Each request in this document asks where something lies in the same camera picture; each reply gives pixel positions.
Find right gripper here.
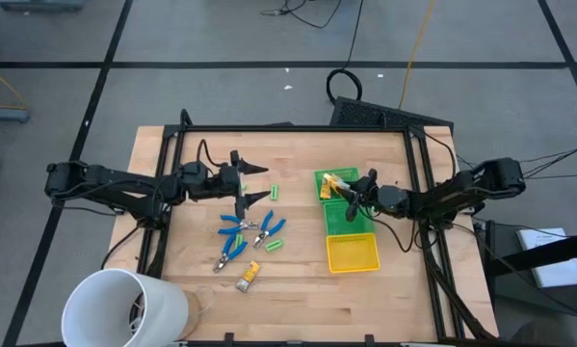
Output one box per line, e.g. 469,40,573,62
337,168,391,223

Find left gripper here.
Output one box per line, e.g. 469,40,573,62
212,149,273,221

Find green plastic basket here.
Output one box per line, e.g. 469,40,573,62
322,200,376,237
314,167,365,203

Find yellow plastic basket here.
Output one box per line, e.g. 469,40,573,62
326,232,381,275

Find black perforated metal case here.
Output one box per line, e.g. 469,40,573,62
328,95,456,130

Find wooden lamp base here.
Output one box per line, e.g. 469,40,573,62
179,288,208,341

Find black diagonal strut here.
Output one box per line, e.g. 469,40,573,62
483,229,577,279

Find white lamp shade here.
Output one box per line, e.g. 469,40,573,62
60,268,191,347

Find white box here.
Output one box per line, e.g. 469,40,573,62
516,227,577,289

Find grey desk foot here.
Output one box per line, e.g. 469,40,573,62
0,105,32,124
0,0,85,13

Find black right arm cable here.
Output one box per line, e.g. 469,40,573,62
364,206,432,254

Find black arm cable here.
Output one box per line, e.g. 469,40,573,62
196,138,224,169
364,206,432,254

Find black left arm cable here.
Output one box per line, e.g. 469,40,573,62
196,138,224,169

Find black table frame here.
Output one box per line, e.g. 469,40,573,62
136,109,499,347

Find black coiled hanging cable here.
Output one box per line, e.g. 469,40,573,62
325,0,366,105

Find black cable bundle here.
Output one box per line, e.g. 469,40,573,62
417,226,494,341

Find yellow hanging cable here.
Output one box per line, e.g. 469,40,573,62
397,0,436,110
0,55,29,110

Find black floor cable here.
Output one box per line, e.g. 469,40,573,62
261,0,345,30

